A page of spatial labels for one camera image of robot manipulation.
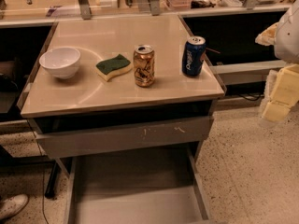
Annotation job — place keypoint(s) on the white bowl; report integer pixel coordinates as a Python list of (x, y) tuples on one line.
[(61, 62)]

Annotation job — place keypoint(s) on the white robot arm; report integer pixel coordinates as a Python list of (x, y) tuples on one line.
[(286, 45)]

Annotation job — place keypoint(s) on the blue Pepsi can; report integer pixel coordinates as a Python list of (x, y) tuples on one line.
[(193, 56)]

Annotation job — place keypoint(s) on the white shoe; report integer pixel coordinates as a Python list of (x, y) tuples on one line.
[(10, 207)]

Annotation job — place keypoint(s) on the open grey middle drawer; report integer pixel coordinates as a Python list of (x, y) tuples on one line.
[(157, 185)]

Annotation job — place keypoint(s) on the grey top drawer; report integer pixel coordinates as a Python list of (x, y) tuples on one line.
[(124, 137)]

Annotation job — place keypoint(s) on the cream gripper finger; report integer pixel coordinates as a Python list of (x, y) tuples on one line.
[(281, 93), (267, 37)]

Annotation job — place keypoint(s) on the grey drawer cabinet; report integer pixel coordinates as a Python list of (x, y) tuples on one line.
[(85, 101)]

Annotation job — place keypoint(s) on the green yellow sponge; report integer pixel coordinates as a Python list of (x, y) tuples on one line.
[(113, 67)]

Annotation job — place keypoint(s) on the orange soda can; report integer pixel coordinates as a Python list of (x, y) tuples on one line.
[(144, 61)]

